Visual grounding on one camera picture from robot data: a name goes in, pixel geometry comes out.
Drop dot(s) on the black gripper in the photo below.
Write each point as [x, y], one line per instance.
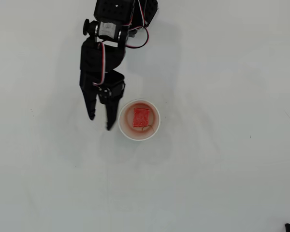
[112, 85]

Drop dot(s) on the red foam cube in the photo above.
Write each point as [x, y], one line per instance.
[141, 118]

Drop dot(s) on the tan paper cup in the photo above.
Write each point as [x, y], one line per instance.
[125, 131]

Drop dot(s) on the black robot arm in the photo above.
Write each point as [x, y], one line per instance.
[99, 58]

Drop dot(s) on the small black cylinder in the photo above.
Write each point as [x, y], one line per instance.
[287, 228]

